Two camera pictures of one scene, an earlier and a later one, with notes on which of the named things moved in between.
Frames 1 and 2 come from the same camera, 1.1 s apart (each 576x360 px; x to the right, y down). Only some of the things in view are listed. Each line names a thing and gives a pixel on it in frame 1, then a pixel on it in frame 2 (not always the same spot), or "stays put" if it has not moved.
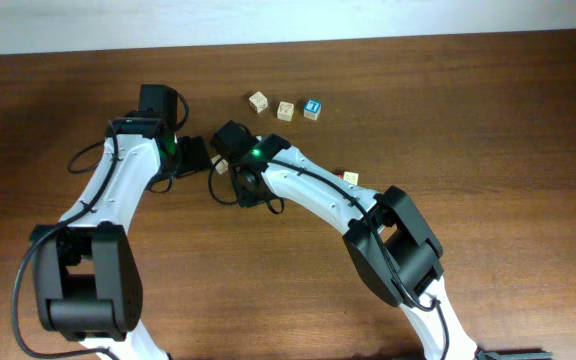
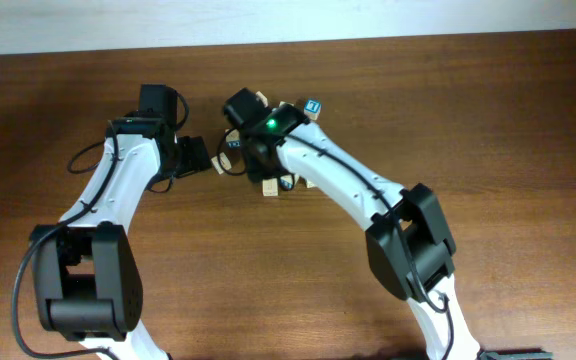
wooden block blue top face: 312,105 stays put
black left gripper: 199,157 stays put
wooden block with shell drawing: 222,166 stays put
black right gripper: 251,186 -> 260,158
